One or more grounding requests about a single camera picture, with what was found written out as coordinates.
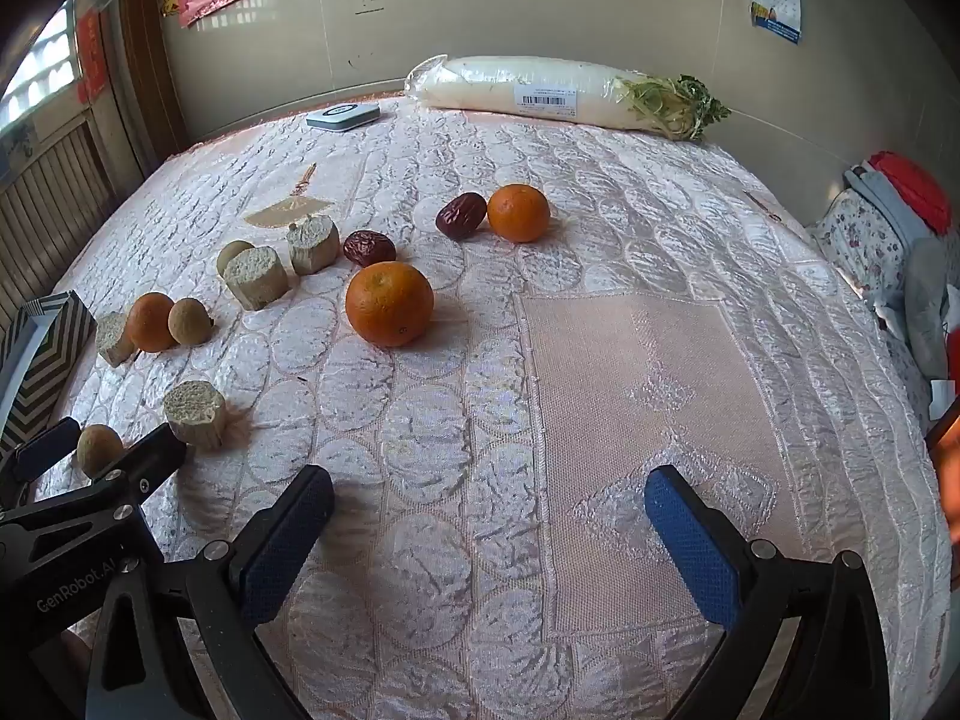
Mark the red cloth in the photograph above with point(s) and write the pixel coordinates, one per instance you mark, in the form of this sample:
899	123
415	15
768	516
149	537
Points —
915	187

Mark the white and teal flat device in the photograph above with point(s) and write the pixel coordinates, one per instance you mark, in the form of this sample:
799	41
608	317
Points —
341	118

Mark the floral pillow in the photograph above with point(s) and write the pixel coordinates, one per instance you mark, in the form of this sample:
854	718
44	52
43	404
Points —
862	255

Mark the wrapped white daikon radish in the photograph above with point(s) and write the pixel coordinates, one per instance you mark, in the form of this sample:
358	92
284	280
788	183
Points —
510	86

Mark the red date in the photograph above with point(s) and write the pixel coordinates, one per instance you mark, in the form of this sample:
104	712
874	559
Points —
460	214
369	248

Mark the pink quilted bedspread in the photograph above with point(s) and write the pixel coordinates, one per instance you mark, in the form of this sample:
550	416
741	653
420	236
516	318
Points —
600	390

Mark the wooden slatted panel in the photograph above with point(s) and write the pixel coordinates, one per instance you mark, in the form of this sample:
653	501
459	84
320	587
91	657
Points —
52	195

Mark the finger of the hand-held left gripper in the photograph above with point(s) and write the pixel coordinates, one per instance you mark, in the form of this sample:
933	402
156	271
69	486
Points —
45	448
146	459

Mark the large orange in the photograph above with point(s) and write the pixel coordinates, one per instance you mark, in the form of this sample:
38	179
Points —
389	304

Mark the small orange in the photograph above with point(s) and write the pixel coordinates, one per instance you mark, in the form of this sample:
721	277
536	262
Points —
150	322

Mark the window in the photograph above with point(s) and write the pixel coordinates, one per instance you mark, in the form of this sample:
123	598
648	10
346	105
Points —
37	67

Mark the cut sugarcane piece with stem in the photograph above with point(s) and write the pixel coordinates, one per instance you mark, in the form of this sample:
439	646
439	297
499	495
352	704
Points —
313	244

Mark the grey cloth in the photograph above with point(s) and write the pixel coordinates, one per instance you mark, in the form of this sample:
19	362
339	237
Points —
889	202

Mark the red paper strip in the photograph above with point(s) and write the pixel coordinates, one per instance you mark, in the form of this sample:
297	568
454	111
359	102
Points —
90	52

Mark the brown longan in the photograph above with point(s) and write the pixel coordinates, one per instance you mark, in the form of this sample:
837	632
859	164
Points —
189	321
97	450
231	253

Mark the striped cardboard box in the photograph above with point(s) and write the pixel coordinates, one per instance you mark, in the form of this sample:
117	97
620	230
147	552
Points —
52	367

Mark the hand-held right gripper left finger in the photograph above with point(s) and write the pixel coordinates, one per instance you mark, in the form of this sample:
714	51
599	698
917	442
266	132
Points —
289	540

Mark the medium orange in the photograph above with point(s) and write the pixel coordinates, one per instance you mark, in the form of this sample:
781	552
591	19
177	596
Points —
518	212

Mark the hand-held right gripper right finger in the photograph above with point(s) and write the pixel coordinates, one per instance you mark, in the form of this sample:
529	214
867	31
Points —
690	547

